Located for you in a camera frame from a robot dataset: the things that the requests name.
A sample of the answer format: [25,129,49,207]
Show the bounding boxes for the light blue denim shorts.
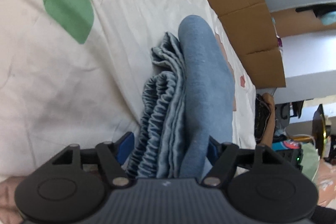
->
[126,15,235,179]

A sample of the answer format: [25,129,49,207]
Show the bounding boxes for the folded brown garment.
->
[260,93,276,147]

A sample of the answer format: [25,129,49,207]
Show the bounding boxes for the black patterned folded garment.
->
[254,94,270,143]

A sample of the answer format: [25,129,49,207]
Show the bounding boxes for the teal patterned cloth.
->
[272,139,302,160]

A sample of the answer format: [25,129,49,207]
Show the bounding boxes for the cream bear print bedsheet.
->
[0,0,257,224]

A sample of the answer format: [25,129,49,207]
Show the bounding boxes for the white pillar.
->
[274,30,335,103]

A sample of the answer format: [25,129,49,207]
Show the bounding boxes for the upright brown cardboard box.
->
[270,9,335,38]

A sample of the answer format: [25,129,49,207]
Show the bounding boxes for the brown cardboard sheet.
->
[208,0,286,89]

